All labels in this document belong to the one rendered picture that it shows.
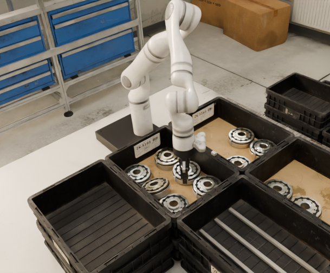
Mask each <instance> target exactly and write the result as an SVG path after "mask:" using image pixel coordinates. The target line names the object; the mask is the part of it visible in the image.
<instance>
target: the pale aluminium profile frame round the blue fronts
mask: <svg viewBox="0 0 330 273"><path fill-rule="evenodd" d="M35 1H36V5H37V7H39V9H40V12H41V14H39V16H40V19H41V23H42V25H41V26H40V27H41V30H43V31H44V35H45V38H46V42H47V46H48V50H47V51H44V52H41V53H38V54H36V55H33V56H29V57H27V58H24V59H21V60H19V61H16V62H13V63H9V64H7V65H4V66H1V67H0V75H3V74H5V73H8V72H11V71H13V70H16V69H19V68H22V67H25V66H28V65H30V64H33V63H35V62H38V61H41V60H44V59H47V58H49V57H50V58H51V62H52V65H53V66H51V69H52V72H53V73H55V76H56V77H54V80H55V84H54V85H52V86H47V87H45V88H42V90H40V91H38V92H35V93H32V94H30V95H27V96H25V97H22V98H20V99H18V100H15V101H13V102H10V103H7V104H6V105H3V106H0V114H2V113H5V112H7V111H9V110H12V109H14V108H16V107H19V106H21V105H24V104H26V103H28V102H31V101H34V100H36V99H39V98H41V97H43V96H46V95H48V94H50V95H51V96H53V97H54V98H55V99H56V100H58V103H55V104H53V105H51V106H48V107H46V108H44V109H42V110H39V111H37V112H34V113H32V114H30V115H27V116H25V117H23V118H20V119H18V120H16V121H13V122H11V123H9V124H7V125H4V126H2V127H0V135H1V134H3V133H6V132H8V131H10V130H12V129H14V128H17V127H19V126H21V125H24V124H26V123H28V122H31V121H33V120H35V119H38V118H40V117H42V116H44V115H47V114H49V113H51V112H53V111H56V110H58V109H60V108H62V107H64V110H65V111H66V112H65V113H64V116H65V117H70V116H72V115H73V112H72V111H69V110H70V106H69V105H70V104H71V103H74V102H76V101H79V100H81V99H83V98H85V97H88V96H90V95H92V94H94V93H97V92H99V91H101V90H103V89H106V88H108V87H110V86H112V85H115V84H117V83H119V82H121V76H118V77H116V78H113V79H111V80H109V81H106V82H104V83H102V84H99V85H97V86H95V87H93V88H90V89H88V90H85V91H84V92H81V93H78V94H76V95H74V96H71V97H68V96H67V93H66V91H67V88H68V87H69V86H70V85H72V84H75V83H77V82H79V81H82V80H84V79H87V78H89V77H91V76H94V75H96V74H99V73H101V72H104V71H106V70H108V69H111V68H113V67H116V66H118V65H120V64H123V63H125V62H127V63H128V64H131V63H132V62H133V61H134V60H133V59H135V58H136V57H137V56H138V54H139V53H140V51H141V50H142V48H143V47H144V37H143V26H142V21H141V11H140V0H133V4H134V14H135V19H134V20H131V21H129V22H126V23H123V24H120V25H117V26H114V27H112V28H109V29H106V30H103V31H100V32H97V33H95V34H92V35H89V36H86V37H83V38H80V39H78V40H75V41H72V42H69V43H66V44H63V45H61V46H58V47H55V46H54V42H53V38H52V35H51V31H50V23H48V19H47V14H46V10H45V7H44V3H43V0H35ZM6 2H7V5H8V8H9V11H10V12H11V11H15V7H14V4H13V1H12V0H6ZM42 8H43V11H44V13H43V11H42ZM135 26H136V29H137V37H135V38H134V41H138V47H137V46H135V51H134V53H131V54H127V55H124V56H122V57H119V58H118V59H117V60H114V61H112V62H109V63H106V64H104V65H102V66H99V67H97V68H94V69H92V70H89V71H87V72H85V73H82V74H80V75H74V76H72V77H70V78H69V79H67V80H64V81H63V78H62V74H61V66H60V64H59V62H58V59H57V54H60V53H63V52H65V51H69V50H71V49H74V48H77V47H79V46H82V45H85V44H87V43H91V42H93V41H96V40H99V39H101V38H104V37H107V36H109V35H113V34H115V33H118V32H120V31H123V30H126V29H129V28H131V27H135ZM58 92H59V93H60V94H59V93H58Z"/></svg>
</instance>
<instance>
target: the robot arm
mask: <svg viewBox="0 0 330 273"><path fill-rule="evenodd" d="M201 15H202V13H201V10H200V8H199V7H197V6H196V5H193V4H191V3H188V2H185V1H181V0H172V1H171V2H170V3H169V4H168V6H167V8H166V11H165V25H166V31H163V32H160V33H158V34H156V35H154V36H152V37H151V38H150V39H149V40H148V42H147V43H146V44H145V45H144V47H143V48H142V50H141V51H140V53H139V54H138V56H137V57H136V58H135V60H134V61H133V62H132V63H131V64H130V65H129V66H128V67H127V68H126V69H125V70H124V71H123V72H122V74H121V83H122V85H123V86H124V87H125V88H126V89H129V90H131V91H130V92H129V94H128V100H129V104H130V111H131V117H132V124H133V131H134V134H135V135H137V136H141V137H142V136H144V135H146V134H148V133H149V132H151V131H153V124H152V115H151V106H150V98H149V94H150V78H149V74H148V73H149V72H150V71H152V70H153V69H154V68H155V67H157V66H158V65H159V64H161V63H162V62H163V61H164V60H165V58H166V57H167V56H168V55H169V53H170V56H171V83H172V84H173V85H174V86H177V87H182V88H185V89H186V90H184V91H171V92H168V93H167V94H166V96H165V106H166V109H167V111H168V113H169V116H170V118H171V121H172V130H173V136H172V141H173V152H174V154H175V155H176V156H177V157H179V170H180V175H181V177H180V178H181V179H182V184H188V178H189V174H188V171H189V170H190V157H191V156H192V155H193V154H194V153H195V148H196V149H197V151H199V152H205V150H206V136H205V133H204V132H199V133H198V134H197V135H194V129H193V118H192V117H191V116H190V115H187V114H184V113H193V112H195V111H196V110H197V109H198V106H199V100H198V96H197V93H196V90H195V87H194V84H193V77H192V59H191V55H190V53H189V51H188V49H187V47H186V45H185V43H184V41H183V39H184V38H185V37H186V36H188V35H189V34H190V33H191V32H193V30H194V29H195V28H196V26H197V25H198V23H199V21H200V18H201ZM181 166H182V167H181Z"/></svg>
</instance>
